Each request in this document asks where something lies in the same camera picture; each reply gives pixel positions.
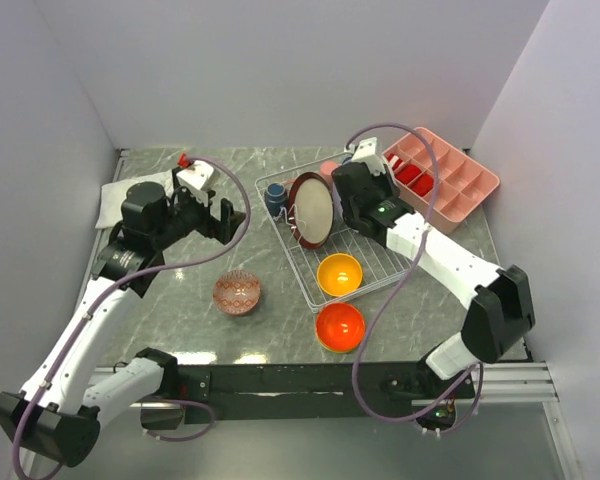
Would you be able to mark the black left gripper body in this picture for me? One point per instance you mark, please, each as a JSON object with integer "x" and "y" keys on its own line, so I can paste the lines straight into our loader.
{"x": 190, "y": 214}

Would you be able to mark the red-orange bowl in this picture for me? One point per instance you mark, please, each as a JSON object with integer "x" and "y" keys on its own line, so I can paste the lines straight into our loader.
{"x": 340, "y": 327}

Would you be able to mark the red white striped item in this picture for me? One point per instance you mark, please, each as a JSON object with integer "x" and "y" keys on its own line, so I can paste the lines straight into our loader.
{"x": 393, "y": 161}

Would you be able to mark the white wire dish rack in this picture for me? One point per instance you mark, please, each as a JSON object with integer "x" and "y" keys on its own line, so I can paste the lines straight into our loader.
{"x": 380, "y": 267}

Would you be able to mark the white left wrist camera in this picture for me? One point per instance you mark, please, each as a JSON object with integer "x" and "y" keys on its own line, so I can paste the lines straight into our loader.
{"x": 198, "y": 179}

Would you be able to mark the red white patterned bowl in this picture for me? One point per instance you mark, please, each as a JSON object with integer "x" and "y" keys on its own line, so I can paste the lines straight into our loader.
{"x": 237, "y": 292}

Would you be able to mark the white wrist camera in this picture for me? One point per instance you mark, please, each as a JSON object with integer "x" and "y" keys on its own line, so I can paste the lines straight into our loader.
{"x": 369, "y": 152}
{"x": 198, "y": 179}

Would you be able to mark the orange-yellow bowl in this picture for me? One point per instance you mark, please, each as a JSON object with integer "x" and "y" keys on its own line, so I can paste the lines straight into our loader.
{"x": 339, "y": 274}

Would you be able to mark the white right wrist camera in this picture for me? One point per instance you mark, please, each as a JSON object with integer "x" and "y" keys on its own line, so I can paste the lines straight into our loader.
{"x": 369, "y": 152}

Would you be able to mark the dark blue ceramic mug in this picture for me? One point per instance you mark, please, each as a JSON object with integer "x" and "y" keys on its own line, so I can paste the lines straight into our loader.
{"x": 275, "y": 198}

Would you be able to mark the pink compartment organizer tray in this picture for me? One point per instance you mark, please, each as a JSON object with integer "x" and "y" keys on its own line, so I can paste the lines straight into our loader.
{"x": 464, "y": 183}

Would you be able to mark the dark red rimmed plate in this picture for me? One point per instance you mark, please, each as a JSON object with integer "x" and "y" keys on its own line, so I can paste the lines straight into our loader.
{"x": 311, "y": 210}

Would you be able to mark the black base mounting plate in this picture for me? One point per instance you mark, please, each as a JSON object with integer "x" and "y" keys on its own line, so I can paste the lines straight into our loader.
{"x": 311, "y": 391}

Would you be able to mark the white folded cloth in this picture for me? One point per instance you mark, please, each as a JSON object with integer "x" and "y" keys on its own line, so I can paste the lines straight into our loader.
{"x": 113, "y": 194}

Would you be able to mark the aluminium rail frame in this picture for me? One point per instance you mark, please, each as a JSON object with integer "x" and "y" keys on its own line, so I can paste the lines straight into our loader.
{"x": 475, "y": 372}

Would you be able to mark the pink plastic cup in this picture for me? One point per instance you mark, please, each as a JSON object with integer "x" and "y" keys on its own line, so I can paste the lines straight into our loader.
{"x": 326, "y": 170}

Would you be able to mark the red cloth item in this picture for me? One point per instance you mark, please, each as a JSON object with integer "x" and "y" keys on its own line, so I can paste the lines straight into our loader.
{"x": 407, "y": 174}
{"x": 423, "y": 185}

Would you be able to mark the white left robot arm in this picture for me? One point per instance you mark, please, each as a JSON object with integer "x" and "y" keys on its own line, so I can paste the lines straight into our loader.
{"x": 57, "y": 414}

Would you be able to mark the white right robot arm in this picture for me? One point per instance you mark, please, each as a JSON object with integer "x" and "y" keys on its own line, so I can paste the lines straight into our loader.
{"x": 498, "y": 301}

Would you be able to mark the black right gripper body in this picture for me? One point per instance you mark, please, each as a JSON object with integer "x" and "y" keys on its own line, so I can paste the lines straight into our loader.
{"x": 384, "y": 183}

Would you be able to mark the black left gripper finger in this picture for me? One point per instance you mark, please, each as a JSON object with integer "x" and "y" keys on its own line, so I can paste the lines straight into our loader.
{"x": 227, "y": 211}
{"x": 229, "y": 231}

